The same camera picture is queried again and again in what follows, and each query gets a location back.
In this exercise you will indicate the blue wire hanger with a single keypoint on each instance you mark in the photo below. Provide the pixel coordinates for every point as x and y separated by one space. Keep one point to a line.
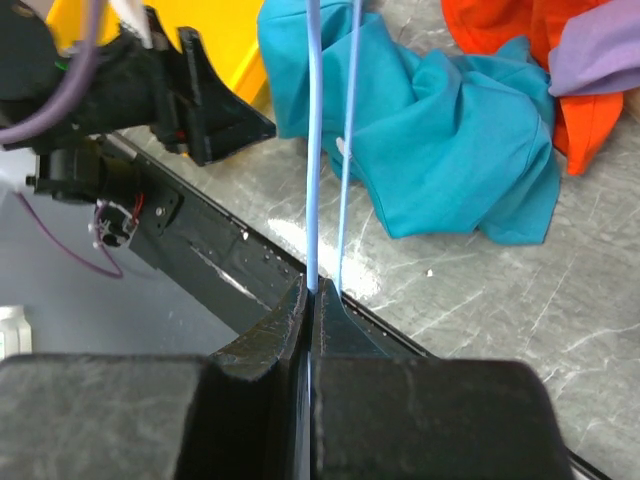
313 23

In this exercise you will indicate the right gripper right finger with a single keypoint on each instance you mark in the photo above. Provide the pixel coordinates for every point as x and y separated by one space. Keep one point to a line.
377 416

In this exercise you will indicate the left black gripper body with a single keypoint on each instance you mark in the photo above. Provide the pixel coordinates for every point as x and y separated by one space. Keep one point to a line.
160 86

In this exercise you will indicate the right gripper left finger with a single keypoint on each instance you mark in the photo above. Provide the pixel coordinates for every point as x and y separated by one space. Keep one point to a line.
240 413

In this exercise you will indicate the lilac t shirt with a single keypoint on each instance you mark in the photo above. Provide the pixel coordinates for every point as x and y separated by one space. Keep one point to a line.
598 52

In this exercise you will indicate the white plastic bottle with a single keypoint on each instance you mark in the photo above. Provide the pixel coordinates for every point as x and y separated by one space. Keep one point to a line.
15 332

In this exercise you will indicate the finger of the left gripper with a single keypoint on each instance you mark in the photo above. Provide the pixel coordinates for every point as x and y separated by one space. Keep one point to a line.
218 123

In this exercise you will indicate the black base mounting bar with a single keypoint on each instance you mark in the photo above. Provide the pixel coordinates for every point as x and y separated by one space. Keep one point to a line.
238 274

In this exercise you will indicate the yellow plastic tray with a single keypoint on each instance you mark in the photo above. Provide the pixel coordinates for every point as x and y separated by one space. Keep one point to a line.
228 30

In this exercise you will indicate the teal t shirt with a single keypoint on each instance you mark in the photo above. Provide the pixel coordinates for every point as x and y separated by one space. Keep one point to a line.
443 144

